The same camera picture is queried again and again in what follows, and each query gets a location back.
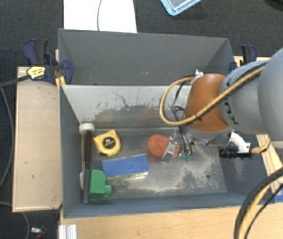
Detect orange-red ball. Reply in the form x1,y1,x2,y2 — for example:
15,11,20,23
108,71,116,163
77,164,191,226
147,133,180,159

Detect blue sponge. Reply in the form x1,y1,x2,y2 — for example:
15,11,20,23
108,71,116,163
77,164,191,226
101,153,150,181

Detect yellow tape measure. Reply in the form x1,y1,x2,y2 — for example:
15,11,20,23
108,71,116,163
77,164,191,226
93,129,121,157

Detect green plastic block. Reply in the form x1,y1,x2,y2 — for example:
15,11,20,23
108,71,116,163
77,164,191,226
88,169,113,200

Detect black rod with white cap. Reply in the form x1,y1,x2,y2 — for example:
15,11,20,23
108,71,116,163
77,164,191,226
78,121,96,204

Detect grey metal bin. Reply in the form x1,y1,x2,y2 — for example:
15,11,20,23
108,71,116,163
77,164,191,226
57,28,267,219

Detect pale wood flat board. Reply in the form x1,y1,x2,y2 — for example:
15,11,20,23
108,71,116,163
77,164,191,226
11,66,63,213

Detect black cylinder on white bracket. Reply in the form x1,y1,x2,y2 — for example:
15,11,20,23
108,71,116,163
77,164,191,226
218,131,253,159

